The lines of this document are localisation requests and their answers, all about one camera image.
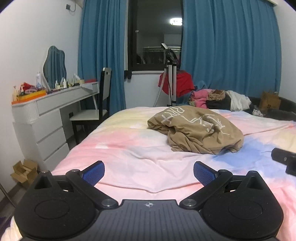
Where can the thin metal rod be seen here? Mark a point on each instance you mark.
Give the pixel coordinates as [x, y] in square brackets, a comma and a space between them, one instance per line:
[7, 194]

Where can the pink cloth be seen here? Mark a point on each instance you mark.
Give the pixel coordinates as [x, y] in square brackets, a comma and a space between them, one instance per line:
[198, 97]

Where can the dark sofa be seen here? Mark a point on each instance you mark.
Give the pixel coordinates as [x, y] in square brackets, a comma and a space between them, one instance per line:
[284, 112]

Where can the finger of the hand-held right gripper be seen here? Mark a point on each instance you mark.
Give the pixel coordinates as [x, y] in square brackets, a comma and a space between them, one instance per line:
[282, 157]

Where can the wide blue curtain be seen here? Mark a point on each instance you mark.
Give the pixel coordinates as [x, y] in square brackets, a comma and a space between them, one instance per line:
[231, 46]

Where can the pastel tie-dye bed blanket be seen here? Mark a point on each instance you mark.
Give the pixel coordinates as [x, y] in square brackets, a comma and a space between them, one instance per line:
[138, 148]

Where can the clear plastic bottle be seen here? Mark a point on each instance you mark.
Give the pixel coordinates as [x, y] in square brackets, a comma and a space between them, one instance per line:
[38, 81]

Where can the dark framed window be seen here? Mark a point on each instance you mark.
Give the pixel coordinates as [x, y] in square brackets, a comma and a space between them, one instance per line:
[150, 34]

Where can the white vanity desk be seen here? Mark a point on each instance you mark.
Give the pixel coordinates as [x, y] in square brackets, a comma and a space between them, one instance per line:
[50, 129]

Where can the black and white patterned cloth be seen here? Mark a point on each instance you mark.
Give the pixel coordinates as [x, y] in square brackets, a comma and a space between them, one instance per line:
[257, 112]

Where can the black and white chair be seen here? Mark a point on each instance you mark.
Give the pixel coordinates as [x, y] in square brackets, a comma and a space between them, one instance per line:
[105, 83]

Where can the tan printed shirt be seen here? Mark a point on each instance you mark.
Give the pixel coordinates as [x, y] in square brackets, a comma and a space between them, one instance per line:
[196, 125]

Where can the cardboard box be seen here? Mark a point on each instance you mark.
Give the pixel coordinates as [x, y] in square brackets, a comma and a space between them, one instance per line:
[25, 173]

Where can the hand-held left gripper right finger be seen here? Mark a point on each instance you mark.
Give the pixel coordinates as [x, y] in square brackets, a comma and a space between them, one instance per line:
[203, 172]

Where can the brown paper bag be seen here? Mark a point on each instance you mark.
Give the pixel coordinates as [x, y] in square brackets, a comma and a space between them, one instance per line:
[268, 102]

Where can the standing garment steamer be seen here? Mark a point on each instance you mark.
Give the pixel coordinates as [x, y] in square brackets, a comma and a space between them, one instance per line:
[173, 81]

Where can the orange tray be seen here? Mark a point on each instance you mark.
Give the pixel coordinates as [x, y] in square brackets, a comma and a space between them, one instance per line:
[30, 96]

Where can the wavy-edged vanity mirror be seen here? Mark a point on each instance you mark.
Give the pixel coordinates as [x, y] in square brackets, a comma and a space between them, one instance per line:
[55, 64]

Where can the red garment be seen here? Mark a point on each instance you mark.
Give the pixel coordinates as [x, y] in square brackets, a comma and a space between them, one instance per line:
[185, 83]

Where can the small tan cloth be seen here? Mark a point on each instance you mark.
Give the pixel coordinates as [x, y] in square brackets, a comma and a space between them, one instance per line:
[215, 95]

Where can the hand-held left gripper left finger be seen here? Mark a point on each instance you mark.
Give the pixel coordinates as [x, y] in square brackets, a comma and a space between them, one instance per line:
[93, 173]

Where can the narrow blue curtain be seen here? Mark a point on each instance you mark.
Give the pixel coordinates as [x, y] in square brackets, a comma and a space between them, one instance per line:
[101, 46]

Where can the row of small cosmetic bottles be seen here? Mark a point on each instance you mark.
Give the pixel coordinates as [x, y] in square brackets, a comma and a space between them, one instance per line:
[63, 83]

